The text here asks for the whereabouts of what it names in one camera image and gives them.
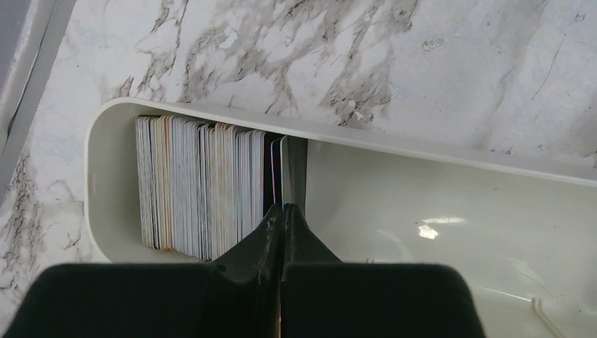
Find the stack of credit cards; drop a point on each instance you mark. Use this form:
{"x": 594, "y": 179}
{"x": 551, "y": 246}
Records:
{"x": 205, "y": 186}

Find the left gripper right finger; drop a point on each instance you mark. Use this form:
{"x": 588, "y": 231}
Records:
{"x": 322, "y": 296}

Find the white oblong plastic tray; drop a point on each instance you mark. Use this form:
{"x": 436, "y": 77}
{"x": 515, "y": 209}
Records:
{"x": 521, "y": 231}

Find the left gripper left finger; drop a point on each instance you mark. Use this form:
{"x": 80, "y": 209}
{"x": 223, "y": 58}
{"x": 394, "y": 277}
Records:
{"x": 236, "y": 295}

